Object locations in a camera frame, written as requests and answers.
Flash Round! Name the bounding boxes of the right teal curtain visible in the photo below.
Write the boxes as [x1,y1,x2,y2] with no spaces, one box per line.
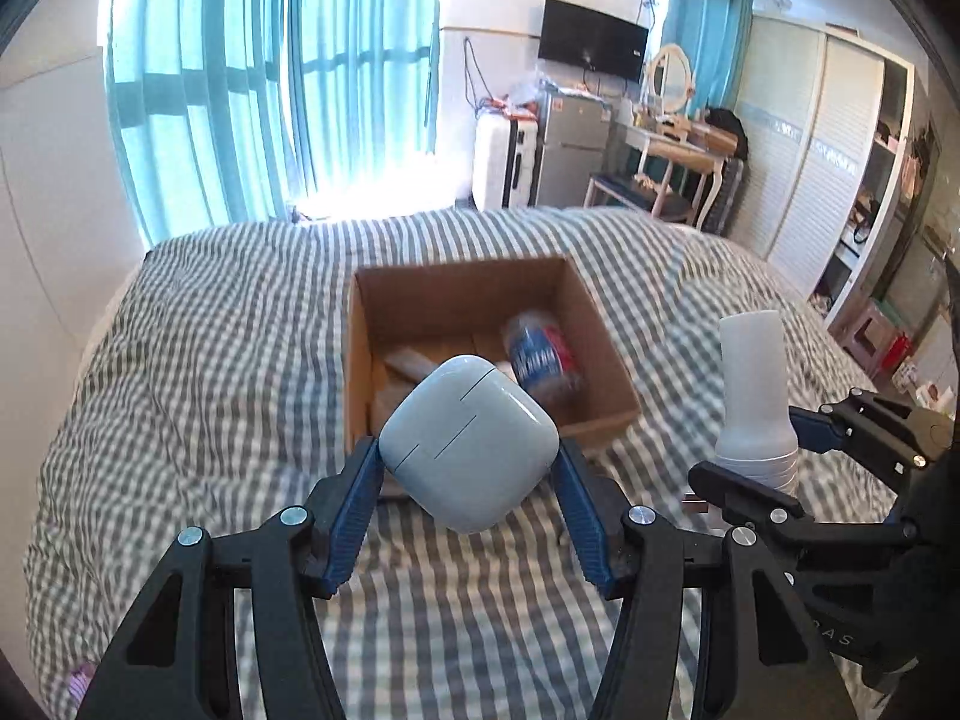
[662,0,754,114]

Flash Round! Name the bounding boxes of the silver mini fridge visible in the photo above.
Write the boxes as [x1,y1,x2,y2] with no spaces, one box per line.
[532,91,612,208]

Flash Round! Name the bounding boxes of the white suitcase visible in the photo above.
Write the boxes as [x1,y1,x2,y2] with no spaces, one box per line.
[472,110,539,211]

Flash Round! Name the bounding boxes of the black wall television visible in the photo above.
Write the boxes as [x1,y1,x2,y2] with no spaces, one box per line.
[539,0,649,83]

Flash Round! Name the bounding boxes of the checkered bed duvet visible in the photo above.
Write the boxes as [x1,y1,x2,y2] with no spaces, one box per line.
[25,210,867,718]

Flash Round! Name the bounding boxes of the white bottle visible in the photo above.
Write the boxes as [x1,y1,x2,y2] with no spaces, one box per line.
[715,310,799,496]

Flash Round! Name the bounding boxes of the teal curtain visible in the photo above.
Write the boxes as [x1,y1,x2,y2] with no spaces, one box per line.
[662,0,754,114]
[286,0,439,190]
[104,0,310,249]

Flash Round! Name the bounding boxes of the white vanity desk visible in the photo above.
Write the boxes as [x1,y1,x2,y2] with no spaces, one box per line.
[615,119,740,229]

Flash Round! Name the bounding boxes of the oval vanity mirror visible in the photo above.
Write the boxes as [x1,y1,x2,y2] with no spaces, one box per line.
[646,44,695,114]

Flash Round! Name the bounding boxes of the brown cardboard box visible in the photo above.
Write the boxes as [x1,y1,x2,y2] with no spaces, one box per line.
[343,257,641,452]

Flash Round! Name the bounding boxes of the middle teal curtain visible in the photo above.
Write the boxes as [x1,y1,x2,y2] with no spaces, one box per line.
[286,0,439,190]

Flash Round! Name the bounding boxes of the white cream tube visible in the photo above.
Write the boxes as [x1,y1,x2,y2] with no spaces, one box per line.
[382,346,439,394]

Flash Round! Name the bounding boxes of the clear cotton swab jar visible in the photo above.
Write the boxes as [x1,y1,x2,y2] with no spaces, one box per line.
[503,310,581,405]

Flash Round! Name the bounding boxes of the white earbuds case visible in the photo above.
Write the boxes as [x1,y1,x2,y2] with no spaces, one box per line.
[379,355,560,535]

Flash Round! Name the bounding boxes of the white louvered wardrobe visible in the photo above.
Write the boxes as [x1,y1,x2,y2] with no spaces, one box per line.
[729,15,916,333]

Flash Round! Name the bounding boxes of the left teal curtain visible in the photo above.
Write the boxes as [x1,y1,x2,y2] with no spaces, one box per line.
[104,0,310,249]

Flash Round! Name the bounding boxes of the vanity stool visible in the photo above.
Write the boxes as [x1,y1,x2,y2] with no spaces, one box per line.
[584,174,692,223]

